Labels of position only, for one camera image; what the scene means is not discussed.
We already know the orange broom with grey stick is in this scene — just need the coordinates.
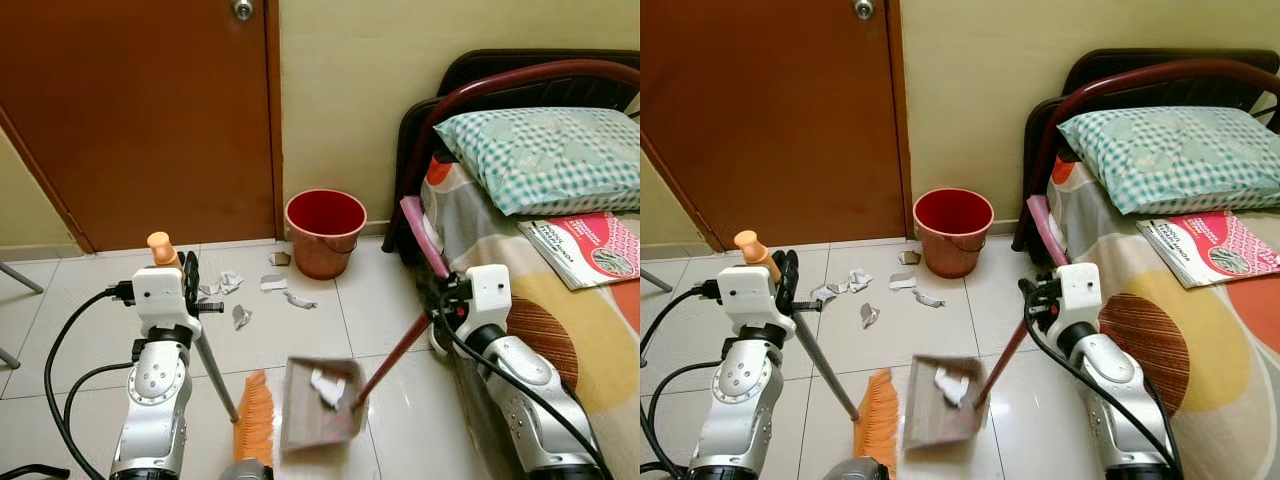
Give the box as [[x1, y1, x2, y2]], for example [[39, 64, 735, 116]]
[[146, 231, 277, 467], [732, 229, 900, 467]]

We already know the grey dustpan with red handle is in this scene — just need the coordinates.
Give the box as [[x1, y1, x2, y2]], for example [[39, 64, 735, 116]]
[[279, 309, 438, 457], [902, 316, 1032, 452]]

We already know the pink cloth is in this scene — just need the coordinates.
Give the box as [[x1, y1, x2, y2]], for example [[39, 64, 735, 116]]
[[399, 195, 452, 280], [1026, 194, 1072, 268]]

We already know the red plastic bucket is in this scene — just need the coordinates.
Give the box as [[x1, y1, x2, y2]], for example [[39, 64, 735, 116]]
[[284, 188, 369, 281], [912, 187, 996, 280]]

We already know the large crumpled white paper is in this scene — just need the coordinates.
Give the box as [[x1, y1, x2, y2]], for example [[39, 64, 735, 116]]
[[934, 365, 972, 407], [309, 367, 349, 410]]

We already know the patterned bed sheet mattress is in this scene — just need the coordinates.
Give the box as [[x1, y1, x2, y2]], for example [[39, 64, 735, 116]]
[[418, 152, 641, 480], [1043, 152, 1280, 480]]

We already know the red and white book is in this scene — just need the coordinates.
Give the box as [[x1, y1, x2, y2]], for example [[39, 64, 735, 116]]
[[1135, 209, 1280, 290], [516, 210, 641, 292]]

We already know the brown wooden door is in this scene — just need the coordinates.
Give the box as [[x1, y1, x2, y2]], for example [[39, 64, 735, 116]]
[[640, 0, 914, 252], [0, 0, 285, 254]]

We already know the green checkered pillow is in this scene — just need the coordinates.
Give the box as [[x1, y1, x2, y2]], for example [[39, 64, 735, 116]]
[[434, 106, 641, 218], [1056, 105, 1280, 217]]

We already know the grey robot leg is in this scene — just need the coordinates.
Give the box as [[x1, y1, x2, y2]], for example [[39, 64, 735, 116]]
[[849, 456, 907, 480], [219, 457, 274, 480]]

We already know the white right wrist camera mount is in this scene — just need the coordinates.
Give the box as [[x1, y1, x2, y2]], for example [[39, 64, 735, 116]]
[[464, 263, 514, 327], [1057, 262, 1102, 324]]

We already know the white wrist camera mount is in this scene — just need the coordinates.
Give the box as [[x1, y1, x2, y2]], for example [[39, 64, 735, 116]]
[[1057, 262, 1102, 324], [131, 265, 192, 337], [464, 263, 514, 327], [717, 263, 784, 328]]

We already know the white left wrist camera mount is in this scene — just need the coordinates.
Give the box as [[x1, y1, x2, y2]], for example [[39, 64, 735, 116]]
[[717, 263, 784, 328], [131, 265, 192, 337]]

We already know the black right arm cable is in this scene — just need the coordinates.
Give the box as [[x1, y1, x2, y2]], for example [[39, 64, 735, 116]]
[[1021, 298, 1184, 473], [438, 308, 612, 473]]

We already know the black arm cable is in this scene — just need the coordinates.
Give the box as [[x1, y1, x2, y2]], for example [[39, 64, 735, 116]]
[[438, 308, 612, 473], [640, 280, 722, 373], [61, 361, 137, 453], [43, 282, 137, 480], [647, 388, 717, 480], [1021, 298, 1184, 473]]

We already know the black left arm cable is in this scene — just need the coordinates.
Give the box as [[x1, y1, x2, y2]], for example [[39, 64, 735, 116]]
[[640, 280, 722, 373], [61, 361, 137, 453], [647, 388, 717, 480], [43, 282, 137, 480]]

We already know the dark metal bed frame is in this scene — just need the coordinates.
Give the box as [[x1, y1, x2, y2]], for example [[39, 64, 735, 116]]
[[382, 48, 641, 267], [1011, 46, 1280, 264]]

